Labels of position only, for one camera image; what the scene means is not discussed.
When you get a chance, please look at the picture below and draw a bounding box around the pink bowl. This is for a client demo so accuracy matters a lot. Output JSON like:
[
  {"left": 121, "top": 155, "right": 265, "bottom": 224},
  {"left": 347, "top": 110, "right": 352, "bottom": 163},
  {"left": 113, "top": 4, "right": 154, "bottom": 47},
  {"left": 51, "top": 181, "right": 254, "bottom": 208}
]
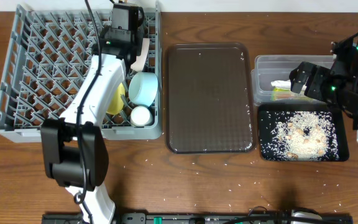
[{"left": 131, "top": 38, "right": 150, "bottom": 72}]

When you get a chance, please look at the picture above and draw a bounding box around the white napkin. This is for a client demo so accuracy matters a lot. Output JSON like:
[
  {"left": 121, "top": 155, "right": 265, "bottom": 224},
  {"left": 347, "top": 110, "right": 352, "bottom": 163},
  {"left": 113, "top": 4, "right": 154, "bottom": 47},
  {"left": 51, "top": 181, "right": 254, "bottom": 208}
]
[{"left": 270, "top": 80, "right": 291, "bottom": 90}]

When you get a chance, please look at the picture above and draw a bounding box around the green snack wrapper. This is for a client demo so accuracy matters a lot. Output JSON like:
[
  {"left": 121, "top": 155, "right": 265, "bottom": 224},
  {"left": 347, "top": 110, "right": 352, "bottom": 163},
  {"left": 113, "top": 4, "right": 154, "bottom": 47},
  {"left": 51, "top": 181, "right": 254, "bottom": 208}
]
[{"left": 270, "top": 87, "right": 312, "bottom": 101}]

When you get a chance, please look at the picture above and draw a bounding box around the light blue bowl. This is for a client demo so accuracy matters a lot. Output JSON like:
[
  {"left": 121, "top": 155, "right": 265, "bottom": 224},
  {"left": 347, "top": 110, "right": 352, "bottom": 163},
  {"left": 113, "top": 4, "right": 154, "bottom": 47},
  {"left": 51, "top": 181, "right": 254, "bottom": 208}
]
[{"left": 129, "top": 72, "right": 158, "bottom": 107}]

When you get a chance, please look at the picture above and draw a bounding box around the rice and nuts waste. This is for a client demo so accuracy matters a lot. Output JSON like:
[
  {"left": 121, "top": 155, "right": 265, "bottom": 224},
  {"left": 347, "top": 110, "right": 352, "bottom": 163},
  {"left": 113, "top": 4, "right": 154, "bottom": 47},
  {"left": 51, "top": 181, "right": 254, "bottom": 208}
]
[{"left": 259, "top": 111, "right": 339, "bottom": 161}]

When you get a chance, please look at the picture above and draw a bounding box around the yellow plate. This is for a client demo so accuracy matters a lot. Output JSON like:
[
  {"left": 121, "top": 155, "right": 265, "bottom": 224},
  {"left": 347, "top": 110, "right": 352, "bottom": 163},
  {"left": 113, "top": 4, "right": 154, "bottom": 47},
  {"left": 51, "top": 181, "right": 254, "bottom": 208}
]
[{"left": 107, "top": 83, "right": 126, "bottom": 115}]

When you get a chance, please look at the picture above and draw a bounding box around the light green cup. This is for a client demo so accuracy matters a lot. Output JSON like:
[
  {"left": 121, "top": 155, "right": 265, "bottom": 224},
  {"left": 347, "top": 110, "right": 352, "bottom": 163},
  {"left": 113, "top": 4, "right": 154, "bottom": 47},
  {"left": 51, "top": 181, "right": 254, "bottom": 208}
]
[{"left": 130, "top": 106, "right": 153, "bottom": 127}]

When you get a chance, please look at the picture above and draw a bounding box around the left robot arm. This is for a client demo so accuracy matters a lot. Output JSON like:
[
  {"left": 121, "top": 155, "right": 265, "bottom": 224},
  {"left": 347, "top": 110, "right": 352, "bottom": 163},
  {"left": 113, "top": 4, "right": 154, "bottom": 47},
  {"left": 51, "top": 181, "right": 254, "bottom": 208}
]
[{"left": 40, "top": 1, "right": 145, "bottom": 223}]

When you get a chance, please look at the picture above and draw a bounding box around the black waste tray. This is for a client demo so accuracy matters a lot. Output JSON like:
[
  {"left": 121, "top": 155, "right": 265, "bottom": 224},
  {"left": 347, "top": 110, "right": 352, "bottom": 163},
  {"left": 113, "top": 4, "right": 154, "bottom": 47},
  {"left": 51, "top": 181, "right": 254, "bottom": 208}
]
[{"left": 258, "top": 103, "right": 349, "bottom": 162}]

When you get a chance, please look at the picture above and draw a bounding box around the grey dishwasher rack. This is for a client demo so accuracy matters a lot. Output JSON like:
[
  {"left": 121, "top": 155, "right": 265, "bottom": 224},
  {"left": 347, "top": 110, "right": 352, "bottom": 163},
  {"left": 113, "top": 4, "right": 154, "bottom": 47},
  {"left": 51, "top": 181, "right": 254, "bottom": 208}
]
[{"left": 0, "top": 1, "right": 163, "bottom": 142}]

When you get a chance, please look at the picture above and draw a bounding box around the clear plastic bin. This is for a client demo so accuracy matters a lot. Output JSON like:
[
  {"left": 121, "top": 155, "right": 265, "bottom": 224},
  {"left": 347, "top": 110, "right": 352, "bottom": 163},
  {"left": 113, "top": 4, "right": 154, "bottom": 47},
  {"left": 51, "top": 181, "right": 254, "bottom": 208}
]
[{"left": 251, "top": 55, "right": 334, "bottom": 105}]

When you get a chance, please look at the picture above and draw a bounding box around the brown serving tray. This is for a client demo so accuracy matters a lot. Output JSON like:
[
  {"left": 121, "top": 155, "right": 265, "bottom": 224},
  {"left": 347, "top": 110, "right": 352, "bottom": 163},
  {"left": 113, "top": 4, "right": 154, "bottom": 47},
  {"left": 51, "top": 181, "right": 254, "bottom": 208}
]
[{"left": 164, "top": 42, "right": 257, "bottom": 154}]

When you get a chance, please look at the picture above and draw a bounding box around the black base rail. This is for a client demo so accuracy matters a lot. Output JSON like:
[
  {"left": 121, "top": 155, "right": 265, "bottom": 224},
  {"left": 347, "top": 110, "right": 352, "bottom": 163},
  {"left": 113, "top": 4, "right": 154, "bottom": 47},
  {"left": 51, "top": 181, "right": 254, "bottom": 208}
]
[{"left": 41, "top": 211, "right": 354, "bottom": 224}]

